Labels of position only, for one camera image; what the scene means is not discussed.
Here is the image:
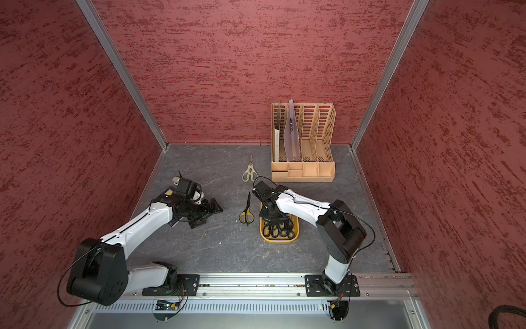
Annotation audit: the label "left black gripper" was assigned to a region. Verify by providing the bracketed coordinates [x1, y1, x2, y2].
[179, 198, 223, 228]

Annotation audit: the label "yellow black handled scissors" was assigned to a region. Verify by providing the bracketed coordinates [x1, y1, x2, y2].
[238, 192, 255, 226]

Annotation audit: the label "yellow plastic storage tray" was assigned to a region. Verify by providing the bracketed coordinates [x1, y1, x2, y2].
[260, 203, 300, 244]

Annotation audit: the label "cream handled kitchen scissors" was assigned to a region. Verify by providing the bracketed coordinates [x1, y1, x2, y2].
[242, 155, 258, 182]

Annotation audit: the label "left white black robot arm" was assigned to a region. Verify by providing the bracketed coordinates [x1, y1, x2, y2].
[64, 195, 223, 306]

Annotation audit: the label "dark blue notebook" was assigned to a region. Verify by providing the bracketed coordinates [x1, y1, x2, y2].
[151, 188, 182, 227]

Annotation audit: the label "translucent purple document folder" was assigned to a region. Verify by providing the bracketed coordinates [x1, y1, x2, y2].
[284, 99, 300, 162]

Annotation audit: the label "beige paper folder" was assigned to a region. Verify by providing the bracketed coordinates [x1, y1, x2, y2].
[273, 103, 280, 163]

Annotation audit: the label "tan plastic file organizer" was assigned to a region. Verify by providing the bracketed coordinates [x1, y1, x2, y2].
[271, 103, 336, 182]

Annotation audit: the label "left controller board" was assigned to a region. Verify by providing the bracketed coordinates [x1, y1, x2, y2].
[153, 300, 182, 322]

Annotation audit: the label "large black handled scissors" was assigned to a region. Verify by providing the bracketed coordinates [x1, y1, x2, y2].
[262, 219, 297, 242]

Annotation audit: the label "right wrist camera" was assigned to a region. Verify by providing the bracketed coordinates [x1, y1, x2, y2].
[253, 181, 275, 203]

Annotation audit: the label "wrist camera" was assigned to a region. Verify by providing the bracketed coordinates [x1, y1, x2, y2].
[253, 181, 275, 203]
[175, 177, 204, 204]

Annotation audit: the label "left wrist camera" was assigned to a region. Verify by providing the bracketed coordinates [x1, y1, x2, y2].
[175, 177, 204, 204]

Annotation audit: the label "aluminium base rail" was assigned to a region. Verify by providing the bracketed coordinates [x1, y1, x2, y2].
[84, 272, 420, 300]

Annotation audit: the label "left metal corner post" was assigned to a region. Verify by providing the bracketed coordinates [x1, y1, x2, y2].
[76, 0, 169, 152]

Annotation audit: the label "metal corner post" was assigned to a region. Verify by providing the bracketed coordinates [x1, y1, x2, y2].
[76, 0, 169, 152]
[350, 0, 430, 153]

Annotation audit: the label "black corrugated hose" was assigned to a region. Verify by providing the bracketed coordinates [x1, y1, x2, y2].
[488, 305, 526, 329]

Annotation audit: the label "right metal corner post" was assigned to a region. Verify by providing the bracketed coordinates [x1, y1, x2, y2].
[350, 0, 430, 153]

